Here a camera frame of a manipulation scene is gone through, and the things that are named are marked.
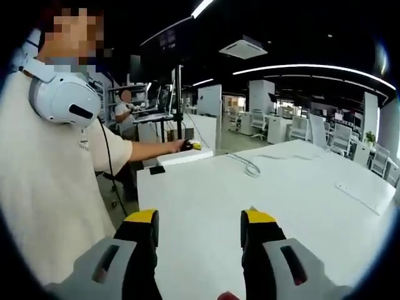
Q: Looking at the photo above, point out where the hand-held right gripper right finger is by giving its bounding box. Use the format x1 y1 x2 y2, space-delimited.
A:
240 208 328 300

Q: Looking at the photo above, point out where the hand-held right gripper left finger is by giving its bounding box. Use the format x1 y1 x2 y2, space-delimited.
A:
71 208 160 300

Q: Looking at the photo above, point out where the long ceiling light strip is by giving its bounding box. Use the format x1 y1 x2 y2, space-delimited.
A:
190 0 217 18
232 64 396 91

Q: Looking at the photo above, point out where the person's left hand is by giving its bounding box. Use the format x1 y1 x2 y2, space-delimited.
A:
168 140 188 154

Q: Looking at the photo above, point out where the white panel desk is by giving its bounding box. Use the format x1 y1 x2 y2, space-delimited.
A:
183 112 219 151

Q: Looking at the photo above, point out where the whiteboard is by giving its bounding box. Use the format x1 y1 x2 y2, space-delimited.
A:
196 84 223 117

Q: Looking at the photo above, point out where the white metal shelf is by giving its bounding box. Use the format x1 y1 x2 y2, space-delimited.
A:
107 82 148 126

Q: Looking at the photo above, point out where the white table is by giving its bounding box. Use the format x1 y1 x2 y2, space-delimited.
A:
136 139 398 300

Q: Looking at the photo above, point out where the large dark monitor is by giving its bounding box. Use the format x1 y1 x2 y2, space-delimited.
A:
139 17 195 68

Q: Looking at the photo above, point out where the ceiling air conditioner unit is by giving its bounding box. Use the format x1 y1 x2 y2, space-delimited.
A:
218 39 269 60

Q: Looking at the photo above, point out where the white worn device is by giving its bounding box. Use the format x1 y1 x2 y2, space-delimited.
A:
18 59 103 128

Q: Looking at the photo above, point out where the row of white office chairs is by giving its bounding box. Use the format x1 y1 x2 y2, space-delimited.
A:
229 107 400 188

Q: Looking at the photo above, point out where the white cable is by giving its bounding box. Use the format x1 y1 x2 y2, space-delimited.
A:
225 151 328 179

